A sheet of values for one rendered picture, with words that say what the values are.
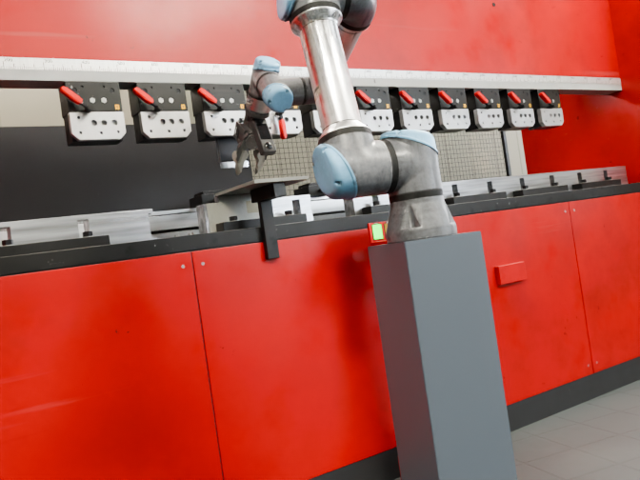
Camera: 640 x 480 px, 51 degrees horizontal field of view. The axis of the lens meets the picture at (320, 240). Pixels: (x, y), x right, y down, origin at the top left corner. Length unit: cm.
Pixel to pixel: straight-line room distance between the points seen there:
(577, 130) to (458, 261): 249
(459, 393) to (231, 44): 134
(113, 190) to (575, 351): 194
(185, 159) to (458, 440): 164
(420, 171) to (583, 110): 246
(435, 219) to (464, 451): 47
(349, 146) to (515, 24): 189
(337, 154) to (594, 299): 194
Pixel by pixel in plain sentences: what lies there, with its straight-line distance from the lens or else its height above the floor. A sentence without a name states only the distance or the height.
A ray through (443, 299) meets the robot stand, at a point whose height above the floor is 65.
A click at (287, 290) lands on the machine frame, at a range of 203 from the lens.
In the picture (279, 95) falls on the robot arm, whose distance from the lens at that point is 182.
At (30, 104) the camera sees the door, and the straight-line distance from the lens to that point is 404.
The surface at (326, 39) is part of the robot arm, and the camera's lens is 147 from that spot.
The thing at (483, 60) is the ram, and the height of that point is 146.
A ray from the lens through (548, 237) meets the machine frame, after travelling 287.
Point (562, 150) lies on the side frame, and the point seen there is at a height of 112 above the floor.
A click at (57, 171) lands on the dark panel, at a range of 250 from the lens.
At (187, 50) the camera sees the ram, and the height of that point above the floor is 144.
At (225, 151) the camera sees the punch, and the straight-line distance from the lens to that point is 215.
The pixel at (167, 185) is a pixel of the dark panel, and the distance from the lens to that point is 260.
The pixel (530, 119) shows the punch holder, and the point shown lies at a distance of 306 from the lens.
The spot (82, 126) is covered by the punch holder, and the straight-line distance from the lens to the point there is 198.
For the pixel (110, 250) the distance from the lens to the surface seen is 183.
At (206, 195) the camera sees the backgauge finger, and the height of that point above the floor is 102.
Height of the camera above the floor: 79
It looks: 1 degrees up
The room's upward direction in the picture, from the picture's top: 8 degrees counter-clockwise
